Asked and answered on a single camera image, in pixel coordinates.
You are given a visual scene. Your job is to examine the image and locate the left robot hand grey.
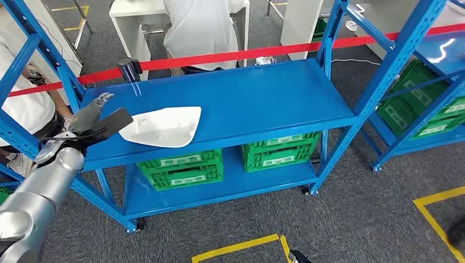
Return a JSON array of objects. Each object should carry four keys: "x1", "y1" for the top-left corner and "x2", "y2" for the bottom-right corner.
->
[{"x1": 67, "y1": 92, "x2": 116, "y2": 134}]

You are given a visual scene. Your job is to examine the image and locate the white plastic car part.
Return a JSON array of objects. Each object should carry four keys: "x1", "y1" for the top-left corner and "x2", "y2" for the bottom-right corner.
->
[{"x1": 118, "y1": 106, "x2": 202, "y2": 148}]

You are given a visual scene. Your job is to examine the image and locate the blue metal shelf rack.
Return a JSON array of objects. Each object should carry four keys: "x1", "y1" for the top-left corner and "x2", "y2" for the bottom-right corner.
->
[
  {"x1": 0, "y1": 0, "x2": 449, "y2": 234},
  {"x1": 0, "y1": 162, "x2": 24, "y2": 190},
  {"x1": 368, "y1": 0, "x2": 465, "y2": 172}
]

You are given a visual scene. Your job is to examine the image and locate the white desk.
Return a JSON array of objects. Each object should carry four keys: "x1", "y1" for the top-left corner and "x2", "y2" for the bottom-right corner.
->
[{"x1": 109, "y1": 0, "x2": 251, "y2": 81}]

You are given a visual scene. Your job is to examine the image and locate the red barrier belt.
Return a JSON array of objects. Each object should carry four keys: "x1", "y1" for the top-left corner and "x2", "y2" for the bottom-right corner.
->
[{"x1": 7, "y1": 23, "x2": 465, "y2": 98}]

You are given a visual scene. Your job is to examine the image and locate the white cabinet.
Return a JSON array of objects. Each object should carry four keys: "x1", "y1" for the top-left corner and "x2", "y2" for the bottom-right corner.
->
[{"x1": 280, "y1": 0, "x2": 325, "y2": 61}]

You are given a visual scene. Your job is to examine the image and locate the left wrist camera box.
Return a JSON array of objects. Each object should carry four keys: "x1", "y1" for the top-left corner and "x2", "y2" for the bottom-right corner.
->
[{"x1": 81, "y1": 107, "x2": 134, "y2": 146}]

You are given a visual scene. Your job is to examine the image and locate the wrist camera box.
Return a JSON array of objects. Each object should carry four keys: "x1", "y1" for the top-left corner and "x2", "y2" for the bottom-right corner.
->
[
  {"x1": 288, "y1": 249, "x2": 313, "y2": 263},
  {"x1": 81, "y1": 107, "x2": 134, "y2": 146}
]

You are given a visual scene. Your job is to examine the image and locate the dark stanchion post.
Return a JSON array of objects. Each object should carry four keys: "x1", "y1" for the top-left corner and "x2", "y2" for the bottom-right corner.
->
[{"x1": 117, "y1": 56, "x2": 143, "y2": 83}]

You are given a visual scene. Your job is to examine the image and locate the chrome table frame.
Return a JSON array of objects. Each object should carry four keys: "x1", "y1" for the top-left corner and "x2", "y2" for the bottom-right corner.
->
[{"x1": 39, "y1": 0, "x2": 94, "y2": 50}]

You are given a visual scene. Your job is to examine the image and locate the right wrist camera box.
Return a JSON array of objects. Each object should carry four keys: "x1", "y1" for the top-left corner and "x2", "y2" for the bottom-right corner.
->
[{"x1": 288, "y1": 249, "x2": 313, "y2": 263}]

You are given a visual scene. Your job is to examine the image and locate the white floor cable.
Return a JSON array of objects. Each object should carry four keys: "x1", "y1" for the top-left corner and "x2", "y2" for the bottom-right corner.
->
[{"x1": 330, "y1": 57, "x2": 382, "y2": 67}]

